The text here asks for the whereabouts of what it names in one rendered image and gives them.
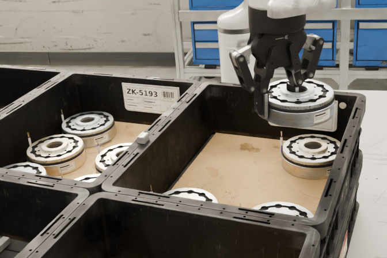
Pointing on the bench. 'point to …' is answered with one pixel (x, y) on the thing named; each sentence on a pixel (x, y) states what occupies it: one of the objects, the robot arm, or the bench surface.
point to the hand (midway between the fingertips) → (277, 101)
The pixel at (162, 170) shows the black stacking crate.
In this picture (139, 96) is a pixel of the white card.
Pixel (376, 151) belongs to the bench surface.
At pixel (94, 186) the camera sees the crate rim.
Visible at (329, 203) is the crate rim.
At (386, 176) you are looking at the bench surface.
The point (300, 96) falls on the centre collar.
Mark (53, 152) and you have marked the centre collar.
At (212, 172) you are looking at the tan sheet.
